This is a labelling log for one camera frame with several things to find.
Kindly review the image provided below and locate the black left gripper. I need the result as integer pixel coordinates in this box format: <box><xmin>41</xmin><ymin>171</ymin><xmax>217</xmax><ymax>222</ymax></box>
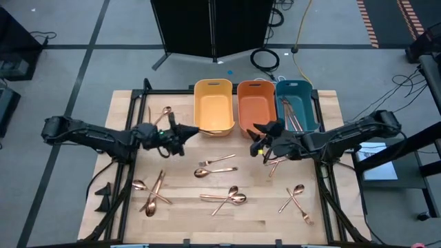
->
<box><xmin>158</xmin><ymin>112</ymin><xmax>200</xmax><ymax>156</ymax></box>

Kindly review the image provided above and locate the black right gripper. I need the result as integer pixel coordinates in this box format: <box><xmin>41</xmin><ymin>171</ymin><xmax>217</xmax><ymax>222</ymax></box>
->
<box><xmin>247</xmin><ymin>121</ymin><xmax>294</xmax><ymax>159</ymax></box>

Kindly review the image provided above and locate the orange plastic bin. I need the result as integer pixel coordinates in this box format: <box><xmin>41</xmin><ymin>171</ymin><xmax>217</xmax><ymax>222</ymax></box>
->
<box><xmin>236</xmin><ymin>80</ymin><xmax>278</xmax><ymax>138</ymax></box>

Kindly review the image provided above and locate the rose gold spoon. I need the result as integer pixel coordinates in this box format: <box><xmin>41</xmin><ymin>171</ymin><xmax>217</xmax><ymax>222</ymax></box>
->
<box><xmin>206</xmin><ymin>194</ymin><xmax>248</xmax><ymax>205</ymax></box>
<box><xmin>144</xmin><ymin>171</ymin><xmax>167</xmax><ymax>218</ymax></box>
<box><xmin>132</xmin><ymin>179</ymin><xmax>173</xmax><ymax>205</ymax></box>
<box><xmin>193</xmin><ymin>166</ymin><xmax>239</xmax><ymax>179</ymax></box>
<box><xmin>211</xmin><ymin>185</ymin><xmax>240</xmax><ymax>217</ymax></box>
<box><xmin>278</xmin><ymin>183</ymin><xmax>306</xmax><ymax>214</ymax></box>
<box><xmin>154</xmin><ymin>105</ymin><xmax>172</xmax><ymax>125</ymax></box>

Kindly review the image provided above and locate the yellow plastic bin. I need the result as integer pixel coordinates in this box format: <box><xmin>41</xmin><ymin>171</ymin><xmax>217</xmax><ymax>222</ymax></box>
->
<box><xmin>193</xmin><ymin>78</ymin><xmax>236</xmax><ymax>138</ymax></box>

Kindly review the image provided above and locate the teal plastic bin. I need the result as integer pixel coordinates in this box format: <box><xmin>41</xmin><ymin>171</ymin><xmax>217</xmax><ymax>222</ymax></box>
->
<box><xmin>275</xmin><ymin>79</ymin><xmax>320</xmax><ymax>134</ymax></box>

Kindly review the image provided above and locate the black folding partition screen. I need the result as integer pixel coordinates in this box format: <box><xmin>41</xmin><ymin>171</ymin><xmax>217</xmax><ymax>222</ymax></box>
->
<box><xmin>150</xmin><ymin>0</ymin><xmax>276</xmax><ymax>72</ymax></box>

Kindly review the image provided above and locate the white sheet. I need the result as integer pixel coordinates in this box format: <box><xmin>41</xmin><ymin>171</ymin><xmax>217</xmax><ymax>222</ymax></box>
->
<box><xmin>355</xmin><ymin>141</ymin><xmax>400</xmax><ymax>182</ymax></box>

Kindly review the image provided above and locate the black side table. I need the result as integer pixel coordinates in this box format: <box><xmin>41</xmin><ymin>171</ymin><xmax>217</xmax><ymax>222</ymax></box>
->
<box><xmin>351</xmin><ymin>51</ymin><xmax>441</xmax><ymax>221</ymax></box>

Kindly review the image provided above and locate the dark equipment box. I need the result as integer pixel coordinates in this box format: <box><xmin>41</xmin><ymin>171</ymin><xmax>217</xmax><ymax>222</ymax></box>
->
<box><xmin>0</xmin><ymin>85</ymin><xmax>21</xmax><ymax>138</ymax></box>

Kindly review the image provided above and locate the black equipment case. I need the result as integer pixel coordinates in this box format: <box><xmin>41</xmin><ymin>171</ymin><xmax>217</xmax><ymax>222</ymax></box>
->
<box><xmin>404</xmin><ymin>22</ymin><xmax>441</xmax><ymax>65</ymax></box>

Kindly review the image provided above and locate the black cabinet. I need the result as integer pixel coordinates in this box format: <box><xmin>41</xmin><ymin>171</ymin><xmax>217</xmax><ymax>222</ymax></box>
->
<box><xmin>0</xmin><ymin>6</ymin><xmax>45</xmax><ymax>83</ymax></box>

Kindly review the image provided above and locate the black metal table frame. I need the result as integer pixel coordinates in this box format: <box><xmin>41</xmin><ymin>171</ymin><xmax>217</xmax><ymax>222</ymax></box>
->
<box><xmin>81</xmin><ymin>78</ymin><xmax>371</xmax><ymax>248</ymax></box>

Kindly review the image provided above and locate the coiled black cable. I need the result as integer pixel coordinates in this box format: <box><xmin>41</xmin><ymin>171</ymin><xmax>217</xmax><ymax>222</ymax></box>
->
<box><xmin>249</xmin><ymin>48</ymin><xmax>280</xmax><ymax>74</ymax></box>

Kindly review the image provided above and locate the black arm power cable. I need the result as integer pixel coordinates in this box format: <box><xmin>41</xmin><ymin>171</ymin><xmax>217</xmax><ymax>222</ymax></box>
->
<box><xmin>85</xmin><ymin>160</ymin><xmax>116</xmax><ymax>203</ymax></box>

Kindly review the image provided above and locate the yellow floor cable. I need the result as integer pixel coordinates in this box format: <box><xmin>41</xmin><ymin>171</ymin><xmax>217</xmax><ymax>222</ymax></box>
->
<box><xmin>291</xmin><ymin>0</ymin><xmax>314</xmax><ymax>86</ymax></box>

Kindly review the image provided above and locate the black triangular bracket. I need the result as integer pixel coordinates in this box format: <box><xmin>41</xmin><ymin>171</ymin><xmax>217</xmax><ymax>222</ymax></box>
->
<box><xmin>94</xmin><ymin>196</ymin><xmax>112</xmax><ymax>213</ymax></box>
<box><xmin>94</xmin><ymin>182</ymin><xmax>113</xmax><ymax>197</ymax></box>

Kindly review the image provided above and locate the looped black cable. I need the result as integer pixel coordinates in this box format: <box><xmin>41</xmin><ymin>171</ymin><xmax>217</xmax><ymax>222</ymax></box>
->
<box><xmin>267</xmin><ymin>0</ymin><xmax>296</xmax><ymax>28</ymax></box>

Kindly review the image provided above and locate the black floor cable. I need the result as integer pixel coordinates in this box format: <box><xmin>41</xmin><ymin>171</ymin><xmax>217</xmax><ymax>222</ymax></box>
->
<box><xmin>392</xmin><ymin>84</ymin><xmax>430</xmax><ymax>114</ymax></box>
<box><xmin>344</xmin><ymin>67</ymin><xmax>430</xmax><ymax>123</ymax></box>

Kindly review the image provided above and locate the thin black cable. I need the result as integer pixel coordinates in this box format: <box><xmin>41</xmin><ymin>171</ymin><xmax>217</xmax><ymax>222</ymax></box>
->
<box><xmin>29</xmin><ymin>30</ymin><xmax>58</xmax><ymax>46</ymax></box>

